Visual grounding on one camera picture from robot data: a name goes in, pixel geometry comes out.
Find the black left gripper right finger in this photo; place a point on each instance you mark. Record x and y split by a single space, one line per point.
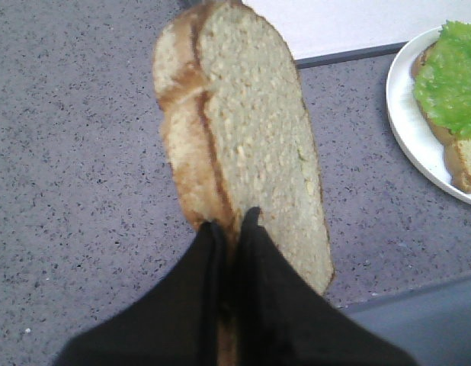
283 321

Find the green lettuce leaf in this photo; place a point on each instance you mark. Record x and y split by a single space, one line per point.
443 84

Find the white cutting board grey rim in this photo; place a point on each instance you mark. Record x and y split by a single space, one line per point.
326 32

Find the bread slice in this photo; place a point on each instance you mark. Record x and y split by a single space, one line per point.
457 152
237 132

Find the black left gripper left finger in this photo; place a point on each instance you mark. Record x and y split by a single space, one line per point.
174 324

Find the white round plate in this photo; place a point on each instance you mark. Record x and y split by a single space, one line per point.
410 129

